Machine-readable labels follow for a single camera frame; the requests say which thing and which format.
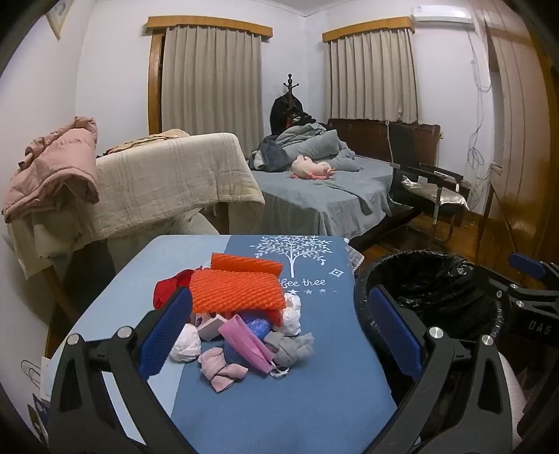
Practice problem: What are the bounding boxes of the pink face mask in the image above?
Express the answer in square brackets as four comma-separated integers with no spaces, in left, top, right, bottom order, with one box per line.
[218,315,291,378]

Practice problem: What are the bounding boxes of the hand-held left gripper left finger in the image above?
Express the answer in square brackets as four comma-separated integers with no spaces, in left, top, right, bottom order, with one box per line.
[46,286,195,454]

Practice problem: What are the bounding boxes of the white air conditioner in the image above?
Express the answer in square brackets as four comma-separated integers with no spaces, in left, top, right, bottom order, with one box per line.
[411,5,476,30]

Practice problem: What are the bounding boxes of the black office chair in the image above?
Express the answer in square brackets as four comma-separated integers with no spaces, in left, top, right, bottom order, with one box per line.
[378,121,472,249]

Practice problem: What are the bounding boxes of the wooden coat rack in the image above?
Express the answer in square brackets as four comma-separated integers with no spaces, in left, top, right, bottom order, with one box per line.
[282,74,304,105]

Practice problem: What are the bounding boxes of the wooden side table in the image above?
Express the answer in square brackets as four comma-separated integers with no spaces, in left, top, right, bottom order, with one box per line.
[475,161,503,258]

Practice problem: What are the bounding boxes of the pink plush toy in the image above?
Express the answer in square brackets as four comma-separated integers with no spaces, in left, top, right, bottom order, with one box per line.
[290,155,338,181]

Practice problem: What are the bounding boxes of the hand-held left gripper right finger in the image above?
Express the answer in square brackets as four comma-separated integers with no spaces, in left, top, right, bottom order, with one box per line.
[368,285,513,454]

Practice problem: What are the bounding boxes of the tan folded cloth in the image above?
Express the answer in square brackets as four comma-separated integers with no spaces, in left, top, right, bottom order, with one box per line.
[107,129,190,153]

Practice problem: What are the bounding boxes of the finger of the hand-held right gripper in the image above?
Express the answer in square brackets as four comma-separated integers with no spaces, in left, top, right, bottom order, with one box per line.
[508,251,559,284]
[474,264,525,306]

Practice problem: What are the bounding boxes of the wooden wardrobe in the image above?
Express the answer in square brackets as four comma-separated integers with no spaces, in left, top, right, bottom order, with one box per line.
[476,9,555,271]

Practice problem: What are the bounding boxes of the pink padded jacket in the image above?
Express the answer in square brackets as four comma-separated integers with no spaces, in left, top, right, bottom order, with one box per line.
[2,116,101,223]

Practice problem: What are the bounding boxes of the beige checked blanket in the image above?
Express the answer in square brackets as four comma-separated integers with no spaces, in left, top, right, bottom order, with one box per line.
[94,131,266,243]

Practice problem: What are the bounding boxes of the grey knit cloth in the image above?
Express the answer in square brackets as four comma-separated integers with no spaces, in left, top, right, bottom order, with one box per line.
[347,244,365,276]

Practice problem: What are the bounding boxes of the pink cloth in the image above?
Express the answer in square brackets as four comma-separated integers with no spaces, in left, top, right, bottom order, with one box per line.
[198,347,247,394]

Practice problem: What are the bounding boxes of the white ribbed clothing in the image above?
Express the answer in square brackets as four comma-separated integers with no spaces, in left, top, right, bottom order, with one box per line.
[498,351,529,437]

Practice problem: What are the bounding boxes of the hanging white cables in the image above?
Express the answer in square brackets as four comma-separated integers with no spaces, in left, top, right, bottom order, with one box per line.
[465,30,494,180]

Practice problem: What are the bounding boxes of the small pink white box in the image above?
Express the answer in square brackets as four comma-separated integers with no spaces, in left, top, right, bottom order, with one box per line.
[194,312,232,342]

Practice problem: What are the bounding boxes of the white tissue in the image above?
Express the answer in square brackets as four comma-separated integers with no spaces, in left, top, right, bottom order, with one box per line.
[279,292,303,337]
[168,324,202,363]

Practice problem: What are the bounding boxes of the dark grey garment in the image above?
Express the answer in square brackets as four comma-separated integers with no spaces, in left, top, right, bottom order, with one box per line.
[257,142,291,172]

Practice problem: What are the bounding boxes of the bed with grey sheet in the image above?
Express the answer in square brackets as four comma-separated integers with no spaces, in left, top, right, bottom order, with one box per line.
[249,118,442,245]

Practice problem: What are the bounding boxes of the wooden chair frame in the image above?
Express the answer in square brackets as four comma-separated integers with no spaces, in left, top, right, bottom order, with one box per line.
[41,257,81,350]

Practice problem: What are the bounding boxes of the wooden curtain valance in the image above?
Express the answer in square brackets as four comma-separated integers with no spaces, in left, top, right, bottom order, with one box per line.
[322,17,414,43]
[146,16,274,38]

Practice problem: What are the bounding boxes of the grey duvet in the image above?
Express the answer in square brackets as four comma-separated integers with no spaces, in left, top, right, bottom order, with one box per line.
[251,123,361,172]

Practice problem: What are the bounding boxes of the narrow beige curtain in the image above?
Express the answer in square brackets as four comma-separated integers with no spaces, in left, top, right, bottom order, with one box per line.
[329,28,421,124]

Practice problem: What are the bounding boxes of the blue plastic bag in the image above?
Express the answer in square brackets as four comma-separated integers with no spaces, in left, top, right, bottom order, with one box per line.
[224,310,272,365]

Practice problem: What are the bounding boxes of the silver cushion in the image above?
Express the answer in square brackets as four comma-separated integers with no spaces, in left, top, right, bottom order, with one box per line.
[401,175,470,208]

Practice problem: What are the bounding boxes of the black trash bin with bag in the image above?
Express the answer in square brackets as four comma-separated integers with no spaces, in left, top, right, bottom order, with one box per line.
[354,250,507,407]

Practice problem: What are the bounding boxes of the white paper bag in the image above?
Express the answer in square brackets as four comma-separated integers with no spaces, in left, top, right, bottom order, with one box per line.
[20,356,53,441]

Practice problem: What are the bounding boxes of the wooden window frame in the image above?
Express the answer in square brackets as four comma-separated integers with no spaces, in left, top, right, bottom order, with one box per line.
[147,32,165,134]

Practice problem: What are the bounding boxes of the blue tree print tablecloth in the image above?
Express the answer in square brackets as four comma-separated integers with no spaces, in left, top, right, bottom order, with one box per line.
[46,234,398,454]

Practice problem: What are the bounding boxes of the cream quilt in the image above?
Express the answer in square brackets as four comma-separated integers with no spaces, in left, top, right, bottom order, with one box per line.
[6,207,228,280]

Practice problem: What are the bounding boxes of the wide beige curtain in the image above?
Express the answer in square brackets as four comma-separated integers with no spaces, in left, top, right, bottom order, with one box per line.
[161,24,265,136]

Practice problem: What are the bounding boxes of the red cloth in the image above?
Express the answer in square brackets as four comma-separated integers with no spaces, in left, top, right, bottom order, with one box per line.
[153,269,196,310]

